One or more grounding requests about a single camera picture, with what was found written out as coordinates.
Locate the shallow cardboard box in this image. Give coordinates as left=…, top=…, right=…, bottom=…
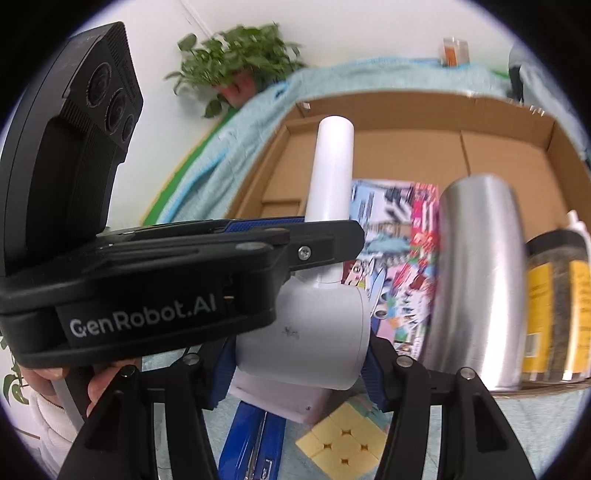
left=224, top=90, right=591, bottom=398

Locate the blue stapler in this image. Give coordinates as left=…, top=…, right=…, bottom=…
left=218, top=401, right=288, bottom=480

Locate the light blue blanket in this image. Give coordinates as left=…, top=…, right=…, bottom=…
left=139, top=56, right=513, bottom=480

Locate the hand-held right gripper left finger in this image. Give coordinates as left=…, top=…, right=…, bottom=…
left=55, top=338, right=241, bottom=480

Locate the colourful cartoon toy box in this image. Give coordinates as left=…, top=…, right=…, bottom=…
left=339, top=180, right=439, bottom=363

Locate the small white bottle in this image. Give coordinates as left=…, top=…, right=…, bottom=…
left=566, top=210, right=591, bottom=250

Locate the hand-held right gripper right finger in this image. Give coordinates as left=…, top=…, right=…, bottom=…
left=362, top=336, right=539, bottom=480

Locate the potted plant in red pot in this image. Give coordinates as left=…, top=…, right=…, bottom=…
left=165, top=23, right=305, bottom=118

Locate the yellow label jar black lid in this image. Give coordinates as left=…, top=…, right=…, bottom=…
left=521, top=229, right=591, bottom=384

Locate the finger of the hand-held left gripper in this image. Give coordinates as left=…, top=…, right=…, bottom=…
left=231, top=220, right=366, bottom=280
left=134, top=216, right=311, bottom=237

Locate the small orange clear jar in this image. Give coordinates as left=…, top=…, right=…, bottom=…
left=438, top=38, right=469, bottom=66

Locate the leafy green potted plant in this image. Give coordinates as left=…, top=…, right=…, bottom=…
left=0, top=337, right=28, bottom=407

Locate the green mat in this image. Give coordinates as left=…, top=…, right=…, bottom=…
left=141, top=111, right=236, bottom=227

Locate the person's left forearm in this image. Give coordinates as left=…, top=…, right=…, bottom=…
left=25, top=392, right=86, bottom=462

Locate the stainless steel cup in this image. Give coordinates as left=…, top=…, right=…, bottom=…
left=418, top=173, right=529, bottom=393

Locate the person's left hand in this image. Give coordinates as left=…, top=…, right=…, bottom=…
left=18, top=360, right=140, bottom=418

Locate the pastel puzzle cube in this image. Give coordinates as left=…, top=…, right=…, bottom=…
left=295, top=396, right=391, bottom=468

